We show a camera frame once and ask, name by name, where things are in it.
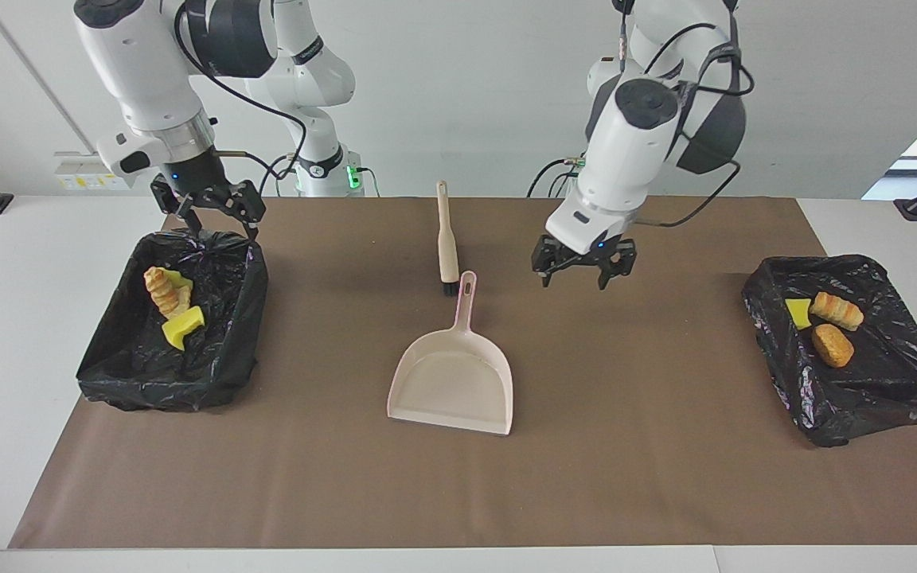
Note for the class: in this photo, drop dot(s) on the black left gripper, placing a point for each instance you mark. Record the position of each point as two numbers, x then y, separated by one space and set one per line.
586 253

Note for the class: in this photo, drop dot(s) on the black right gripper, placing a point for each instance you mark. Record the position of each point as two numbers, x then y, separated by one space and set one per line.
196 177

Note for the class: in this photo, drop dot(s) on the yellow sponge green scourer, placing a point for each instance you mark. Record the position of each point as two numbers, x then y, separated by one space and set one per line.
181 280

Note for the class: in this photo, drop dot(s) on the plain yellow sponge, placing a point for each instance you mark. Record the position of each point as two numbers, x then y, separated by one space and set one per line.
184 325

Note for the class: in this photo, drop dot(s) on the pale pink plastic dustpan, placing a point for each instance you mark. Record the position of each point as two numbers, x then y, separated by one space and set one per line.
450 390

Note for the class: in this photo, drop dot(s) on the small yellow sponge piece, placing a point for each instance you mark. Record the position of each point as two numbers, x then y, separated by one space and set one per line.
798 313

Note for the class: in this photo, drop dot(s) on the cut toy croissant piece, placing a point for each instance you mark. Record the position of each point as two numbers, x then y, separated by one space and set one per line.
837 311

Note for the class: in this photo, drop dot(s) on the brown toy bread roll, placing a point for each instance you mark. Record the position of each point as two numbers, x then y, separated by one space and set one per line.
833 345

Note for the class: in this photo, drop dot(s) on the bin lined black plastic bag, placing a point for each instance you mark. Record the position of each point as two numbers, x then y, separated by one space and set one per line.
212 358
896 382

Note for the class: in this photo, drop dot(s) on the brown table mat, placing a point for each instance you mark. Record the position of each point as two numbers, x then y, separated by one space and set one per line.
586 485

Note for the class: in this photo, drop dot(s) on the white wall outlet box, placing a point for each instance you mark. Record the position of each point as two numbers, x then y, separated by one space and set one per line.
80 171

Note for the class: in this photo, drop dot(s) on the grey wall conduit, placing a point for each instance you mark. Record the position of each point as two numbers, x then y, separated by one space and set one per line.
29 65

